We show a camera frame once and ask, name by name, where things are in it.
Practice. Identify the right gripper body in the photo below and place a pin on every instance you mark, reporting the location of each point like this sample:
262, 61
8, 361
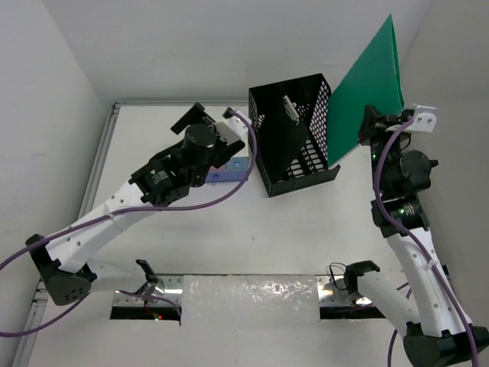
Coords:
374, 135

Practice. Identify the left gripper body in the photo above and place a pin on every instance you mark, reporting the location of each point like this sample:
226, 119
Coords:
218, 152

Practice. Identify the blue pulled-out drawer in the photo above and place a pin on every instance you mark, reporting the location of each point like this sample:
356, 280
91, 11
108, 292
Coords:
237, 164

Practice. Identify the green notebook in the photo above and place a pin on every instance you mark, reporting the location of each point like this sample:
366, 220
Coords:
374, 79

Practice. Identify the white drawer organizer box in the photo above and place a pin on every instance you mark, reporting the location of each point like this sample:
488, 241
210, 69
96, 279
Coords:
233, 171

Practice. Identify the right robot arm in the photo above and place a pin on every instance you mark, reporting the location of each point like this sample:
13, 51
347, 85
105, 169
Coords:
434, 328

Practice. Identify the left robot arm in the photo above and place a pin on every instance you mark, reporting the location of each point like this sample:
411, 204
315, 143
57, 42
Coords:
66, 260

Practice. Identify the black mesh file organizer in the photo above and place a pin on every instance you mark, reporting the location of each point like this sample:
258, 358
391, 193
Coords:
310, 166

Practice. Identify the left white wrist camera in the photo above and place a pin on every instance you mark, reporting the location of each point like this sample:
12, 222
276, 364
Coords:
232, 126

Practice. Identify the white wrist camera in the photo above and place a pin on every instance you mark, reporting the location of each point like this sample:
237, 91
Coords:
421, 119
232, 126

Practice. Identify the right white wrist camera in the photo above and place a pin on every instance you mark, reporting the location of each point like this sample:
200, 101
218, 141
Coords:
421, 119

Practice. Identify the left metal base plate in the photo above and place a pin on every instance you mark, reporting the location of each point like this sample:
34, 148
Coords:
170, 286

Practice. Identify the metal base plate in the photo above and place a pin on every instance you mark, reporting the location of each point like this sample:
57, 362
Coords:
170, 286
330, 290

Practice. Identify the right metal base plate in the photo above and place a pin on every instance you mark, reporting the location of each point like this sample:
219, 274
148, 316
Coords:
330, 290

